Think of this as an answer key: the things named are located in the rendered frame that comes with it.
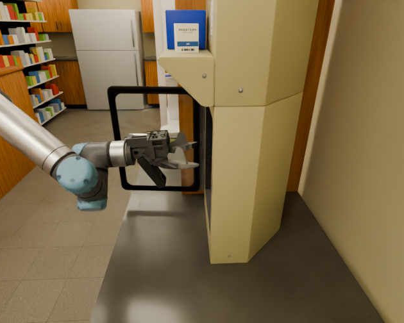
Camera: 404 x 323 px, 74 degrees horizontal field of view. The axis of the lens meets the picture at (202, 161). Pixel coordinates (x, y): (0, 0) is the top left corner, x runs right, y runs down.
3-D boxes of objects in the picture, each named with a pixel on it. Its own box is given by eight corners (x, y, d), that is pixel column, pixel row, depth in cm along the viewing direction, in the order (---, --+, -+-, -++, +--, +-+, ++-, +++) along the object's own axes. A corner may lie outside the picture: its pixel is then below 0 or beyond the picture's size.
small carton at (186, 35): (195, 50, 66) (195, 23, 63) (198, 52, 62) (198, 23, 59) (174, 50, 65) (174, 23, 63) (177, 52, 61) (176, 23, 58)
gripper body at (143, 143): (168, 139, 72) (122, 141, 71) (171, 167, 75) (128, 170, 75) (170, 129, 78) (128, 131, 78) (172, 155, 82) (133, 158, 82)
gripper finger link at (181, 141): (196, 129, 82) (171, 136, 77) (197, 146, 85) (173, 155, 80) (190, 126, 85) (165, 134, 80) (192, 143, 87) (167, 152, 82)
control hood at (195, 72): (204, 79, 86) (205, 45, 82) (214, 107, 58) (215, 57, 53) (168, 79, 86) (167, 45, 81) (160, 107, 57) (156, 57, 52)
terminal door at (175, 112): (200, 191, 104) (200, 86, 86) (122, 190, 105) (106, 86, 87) (200, 190, 105) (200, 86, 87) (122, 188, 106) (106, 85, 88)
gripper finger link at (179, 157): (191, 153, 67) (163, 146, 72) (192, 173, 70) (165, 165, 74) (198, 148, 69) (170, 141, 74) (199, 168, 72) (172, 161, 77)
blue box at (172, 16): (203, 47, 79) (203, 11, 75) (205, 49, 70) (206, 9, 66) (169, 46, 78) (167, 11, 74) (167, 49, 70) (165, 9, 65)
